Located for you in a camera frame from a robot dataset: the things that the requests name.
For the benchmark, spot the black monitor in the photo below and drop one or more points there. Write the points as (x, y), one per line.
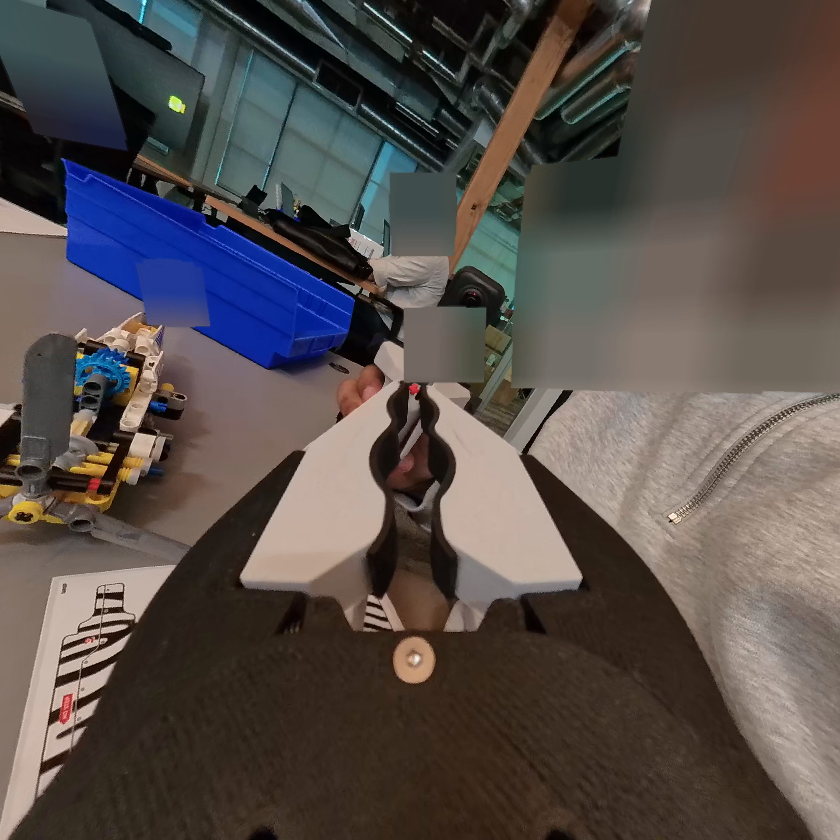
(164, 72)

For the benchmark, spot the person's grey hoodie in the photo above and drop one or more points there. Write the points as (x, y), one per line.
(722, 525)

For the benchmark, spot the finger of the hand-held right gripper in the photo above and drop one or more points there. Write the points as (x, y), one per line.
(456, 396)
(390, 361)

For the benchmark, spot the lego airplane model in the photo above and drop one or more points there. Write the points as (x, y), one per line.
(98, 420)

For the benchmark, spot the blue plastic bin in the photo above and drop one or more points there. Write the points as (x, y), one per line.
(262, 308)

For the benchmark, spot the wooden post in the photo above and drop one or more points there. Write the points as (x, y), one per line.
(518, 131)

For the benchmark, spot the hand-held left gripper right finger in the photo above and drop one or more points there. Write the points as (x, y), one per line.
(512, 525)

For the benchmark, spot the black bag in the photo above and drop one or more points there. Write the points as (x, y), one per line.
(321, 243)

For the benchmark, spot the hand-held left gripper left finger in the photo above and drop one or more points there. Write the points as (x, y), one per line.
(315, 525)

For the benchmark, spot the person's right hand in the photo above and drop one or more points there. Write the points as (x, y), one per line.
(361, 394)

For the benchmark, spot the zebra sticker sheet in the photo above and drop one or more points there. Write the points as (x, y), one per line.
(72, 630)

